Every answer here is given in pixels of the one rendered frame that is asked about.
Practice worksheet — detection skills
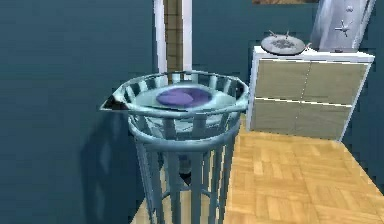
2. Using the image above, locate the white framed doorway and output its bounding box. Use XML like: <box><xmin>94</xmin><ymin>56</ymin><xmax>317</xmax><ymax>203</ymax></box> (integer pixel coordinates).
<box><xmin>153</xmin><ymin>0</ymin><xmax>194</xmax><ymax>75</ymax></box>

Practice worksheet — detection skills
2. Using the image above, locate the green slatted garbage container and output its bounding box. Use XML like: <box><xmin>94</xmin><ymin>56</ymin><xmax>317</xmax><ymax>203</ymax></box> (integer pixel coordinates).
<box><xmin>99</xmin><ymin>70</ymin><xmax>250</xmax><ymax>224</ymax></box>

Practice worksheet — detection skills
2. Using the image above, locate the grey round dish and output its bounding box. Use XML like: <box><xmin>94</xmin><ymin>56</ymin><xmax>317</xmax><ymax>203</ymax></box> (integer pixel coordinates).
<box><xmin>260</xmin><ymin>30</ymin><xmax>312</xmax><ymax>56</ymax></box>

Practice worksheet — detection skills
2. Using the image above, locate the silver metal appliance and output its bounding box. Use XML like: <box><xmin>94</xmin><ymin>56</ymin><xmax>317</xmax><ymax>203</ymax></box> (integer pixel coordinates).
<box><xmin>310</xmin><ymin>0</ymin><xmax>377</xmax><ymax>53</ymax></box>

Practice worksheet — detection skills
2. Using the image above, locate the white beige cupboard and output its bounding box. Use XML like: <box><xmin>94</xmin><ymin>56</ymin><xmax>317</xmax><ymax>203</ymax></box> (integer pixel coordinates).
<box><xmin>245</xmin><ymin>45</ymin><xmax>376</xmax><ymax>143</ymax></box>

